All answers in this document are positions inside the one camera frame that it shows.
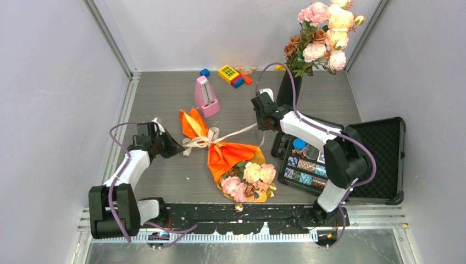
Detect cream printed ribbon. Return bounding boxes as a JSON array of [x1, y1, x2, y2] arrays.
[[182, 124, 258, 157]]

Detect orange flower bouquet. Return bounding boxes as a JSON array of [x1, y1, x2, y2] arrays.
[[179, 108, 277, 212]]

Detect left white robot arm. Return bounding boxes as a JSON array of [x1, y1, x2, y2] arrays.
[[88, 118, 184, 241]]

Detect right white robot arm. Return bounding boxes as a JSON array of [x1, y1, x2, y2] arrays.
[[251, 89, 376, 226]]

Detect black vase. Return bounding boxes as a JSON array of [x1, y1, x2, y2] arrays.
[[275, 72, 303, 109]]

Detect pink flowers in vase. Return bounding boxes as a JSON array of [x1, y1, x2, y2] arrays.
[[284, 1, 366, 78]]

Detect blue round chip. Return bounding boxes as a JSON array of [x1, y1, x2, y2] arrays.
[[292, 138, 307, 151]]

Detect red blue toy blocks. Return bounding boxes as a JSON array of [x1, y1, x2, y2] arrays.
[[230, 74, 252, 89]]

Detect small yellow toy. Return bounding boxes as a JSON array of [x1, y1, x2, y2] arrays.
[[275, 64, 286, 71]]

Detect wooden toy pieces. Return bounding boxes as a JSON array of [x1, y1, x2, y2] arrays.
[[234, 65, 257, 75]]

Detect yellow toy block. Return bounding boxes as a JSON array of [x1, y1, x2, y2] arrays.
[[218, 64, 240, 84]]

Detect black poker chip case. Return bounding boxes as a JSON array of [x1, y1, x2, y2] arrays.
[[271, 117, 406, 205]]

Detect pink metronome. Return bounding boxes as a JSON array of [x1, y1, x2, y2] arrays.
[[194, 76, 220, 118]]

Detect blue toy block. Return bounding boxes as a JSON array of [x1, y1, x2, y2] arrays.
[[199, 68, 210, 78]]

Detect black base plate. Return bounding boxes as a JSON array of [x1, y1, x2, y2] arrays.
[[150, 203, 343, 235]]

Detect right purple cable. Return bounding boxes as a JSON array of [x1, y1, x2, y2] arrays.
[[254, 62, 378, 250]]

